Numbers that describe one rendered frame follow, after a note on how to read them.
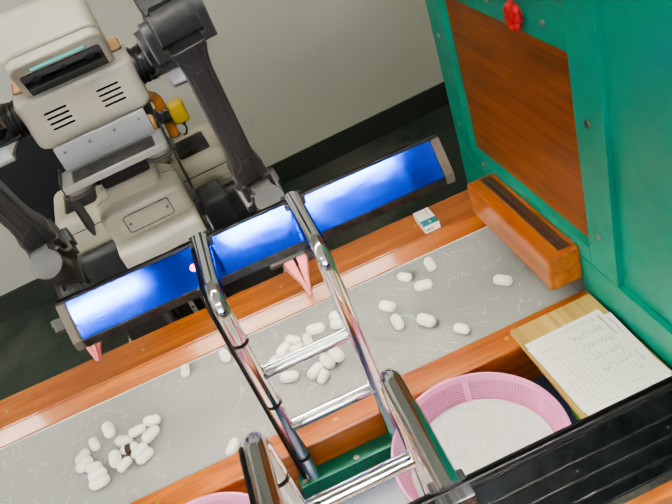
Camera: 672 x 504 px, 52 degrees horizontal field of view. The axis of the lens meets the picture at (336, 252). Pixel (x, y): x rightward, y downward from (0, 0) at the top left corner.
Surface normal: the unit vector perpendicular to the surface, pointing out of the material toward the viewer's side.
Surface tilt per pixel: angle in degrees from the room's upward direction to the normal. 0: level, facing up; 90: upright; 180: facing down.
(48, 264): 41
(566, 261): 90
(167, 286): 58
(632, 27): 90
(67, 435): 0
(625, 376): 0
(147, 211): 98
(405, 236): 0
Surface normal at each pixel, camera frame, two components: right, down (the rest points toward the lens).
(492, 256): -0.30, -0.76
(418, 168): 0.08, 0.02
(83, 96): 0.40, 0.57
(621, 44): -0.91, 0.41
